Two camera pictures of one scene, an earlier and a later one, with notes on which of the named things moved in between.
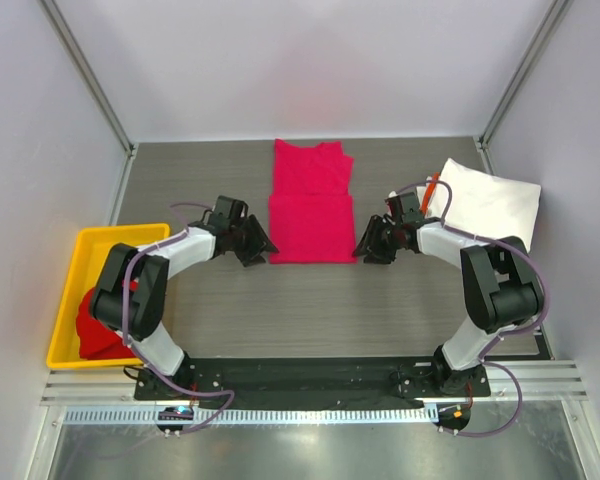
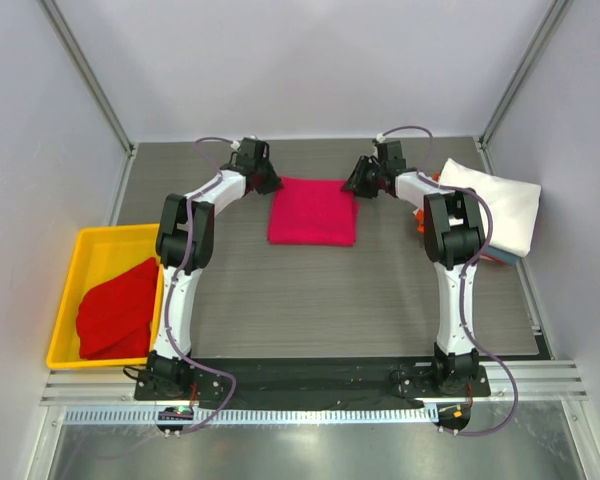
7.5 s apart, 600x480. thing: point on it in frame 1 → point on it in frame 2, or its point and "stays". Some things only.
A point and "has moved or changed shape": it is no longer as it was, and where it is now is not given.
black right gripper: x=384 y=238 → x=362 y=175
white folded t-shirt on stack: x=482 y=205 stays
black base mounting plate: x=312 y=383 stays
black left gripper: x=259 y=242 → x=274 y=182
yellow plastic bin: x=91 y=248 stays
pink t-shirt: x=311 y=210 has moved or changed shape
